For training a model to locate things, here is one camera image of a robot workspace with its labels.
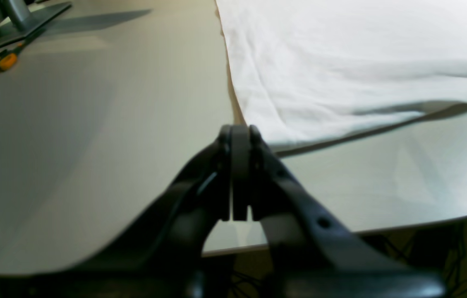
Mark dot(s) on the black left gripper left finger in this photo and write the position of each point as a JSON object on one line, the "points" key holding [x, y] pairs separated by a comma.
{"points": [[159, 254]]}

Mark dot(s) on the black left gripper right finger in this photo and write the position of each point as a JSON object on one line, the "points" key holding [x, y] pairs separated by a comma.
{"points": [[314, 255]]}

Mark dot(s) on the white T-shirt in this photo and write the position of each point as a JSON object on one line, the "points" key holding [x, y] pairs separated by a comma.
{"points": [[307, 72]]}

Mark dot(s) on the grey monitor stand base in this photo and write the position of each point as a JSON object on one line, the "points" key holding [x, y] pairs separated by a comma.
{"points": [[24, 22]]}

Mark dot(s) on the orange handled screwdriver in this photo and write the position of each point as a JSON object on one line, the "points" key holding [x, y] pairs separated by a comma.
{"points": [[9, 57]]}

